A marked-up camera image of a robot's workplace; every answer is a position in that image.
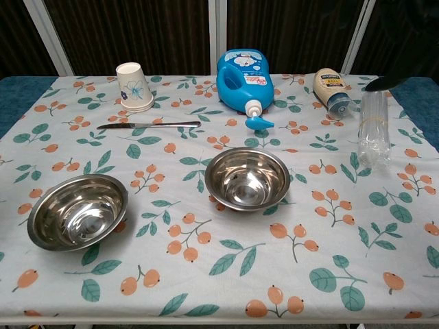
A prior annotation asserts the steel table knife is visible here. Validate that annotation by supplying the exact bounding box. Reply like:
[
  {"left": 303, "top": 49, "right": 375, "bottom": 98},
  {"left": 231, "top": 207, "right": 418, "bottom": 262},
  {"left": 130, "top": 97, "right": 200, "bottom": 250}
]
[{"left": 96, "top": 121, "right": 202, "bottom": 130}]

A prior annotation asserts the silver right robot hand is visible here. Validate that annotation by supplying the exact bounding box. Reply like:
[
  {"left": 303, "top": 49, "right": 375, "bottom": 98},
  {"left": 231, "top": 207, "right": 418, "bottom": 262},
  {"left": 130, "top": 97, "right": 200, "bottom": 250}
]
[{"left": 364, "top": 75, "right": 412, "bottom": 93}]

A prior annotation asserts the paper cup with blue flower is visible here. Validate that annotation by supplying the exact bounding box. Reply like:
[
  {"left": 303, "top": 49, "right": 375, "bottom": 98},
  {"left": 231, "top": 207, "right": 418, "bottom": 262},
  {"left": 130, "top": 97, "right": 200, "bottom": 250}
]
[{"left": 115, "top": 62, "right": 155, "bottom": 112}]

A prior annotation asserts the yellow rubber band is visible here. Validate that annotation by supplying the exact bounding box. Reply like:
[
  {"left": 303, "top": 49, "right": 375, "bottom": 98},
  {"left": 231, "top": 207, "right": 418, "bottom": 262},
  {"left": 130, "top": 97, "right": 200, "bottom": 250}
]
[{"left": 359, "top": 116, "right": 389, "bottom": 127}]

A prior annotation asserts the blue detergent pump bottle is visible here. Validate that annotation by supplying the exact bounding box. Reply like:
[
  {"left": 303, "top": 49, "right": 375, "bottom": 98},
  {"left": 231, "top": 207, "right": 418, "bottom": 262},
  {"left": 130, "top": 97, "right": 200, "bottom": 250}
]
[{"left": 215, "top": 49, "right": 276, "bottom": 131}]

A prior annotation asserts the mayonnaise squeeze bottle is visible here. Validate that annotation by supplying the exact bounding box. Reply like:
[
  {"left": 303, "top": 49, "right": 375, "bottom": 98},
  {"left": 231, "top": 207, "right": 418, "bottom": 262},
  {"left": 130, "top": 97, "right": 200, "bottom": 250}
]
[{"left": 313, "top": 67, "right": 357, "bottom": 120}]

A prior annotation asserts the white partition frame post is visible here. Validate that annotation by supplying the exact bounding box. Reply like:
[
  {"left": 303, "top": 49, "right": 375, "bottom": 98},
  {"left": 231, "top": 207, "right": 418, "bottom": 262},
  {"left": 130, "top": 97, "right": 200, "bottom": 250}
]
[
  {"left": 22, "top": 0, "right": 75, "bottom": 77},
  {"left": 208, "top": 0, "right": 228, "bottom": 75},
  {"left": 341, "top": 0, "right": 377, "bottom": 75}
]

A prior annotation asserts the floral fruit print tablecloth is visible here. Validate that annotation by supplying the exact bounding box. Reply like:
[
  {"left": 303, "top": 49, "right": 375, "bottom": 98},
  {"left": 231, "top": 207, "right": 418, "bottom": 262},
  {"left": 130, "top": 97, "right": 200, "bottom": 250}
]
[{"left": 0, "top": 73, "right": 439, "bottom": 319}]

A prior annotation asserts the dark brown partition panel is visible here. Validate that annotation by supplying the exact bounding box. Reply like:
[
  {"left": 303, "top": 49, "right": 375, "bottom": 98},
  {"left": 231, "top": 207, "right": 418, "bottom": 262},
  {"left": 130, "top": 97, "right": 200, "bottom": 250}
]
[
  {"left": 43, "top": 0, "right": 211, "bottom": 77},
  {"left": 226, "top": 0, "right": 368, "bottom": 75},
  {"left": 0, "top": 0, "right": 58, "bottom": 79},
  {"left": 349, "top": 0, "right": 439, "bottom": 79}
]

